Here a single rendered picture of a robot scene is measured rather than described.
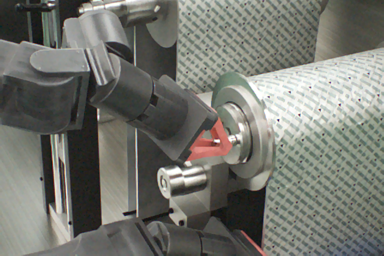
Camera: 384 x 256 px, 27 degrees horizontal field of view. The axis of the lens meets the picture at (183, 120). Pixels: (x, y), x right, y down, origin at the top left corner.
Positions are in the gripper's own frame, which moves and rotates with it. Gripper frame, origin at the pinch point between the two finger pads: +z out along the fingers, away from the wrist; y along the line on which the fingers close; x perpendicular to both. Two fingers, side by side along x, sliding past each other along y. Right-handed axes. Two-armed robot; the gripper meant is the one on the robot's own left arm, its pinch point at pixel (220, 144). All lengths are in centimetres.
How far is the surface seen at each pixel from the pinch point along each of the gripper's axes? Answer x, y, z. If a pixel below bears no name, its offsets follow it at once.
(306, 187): 1.2, 4.8, 11.6
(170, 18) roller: 8.4, -23.0, 0.5
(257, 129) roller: 4.0, 2.7, 0.8
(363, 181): 5.6, 5.2, 19.6
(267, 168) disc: 1.0, 4.6, 3.9
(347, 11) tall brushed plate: 25.0, -22.9, 28.4
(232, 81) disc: 6.8, -4.3, -0.3
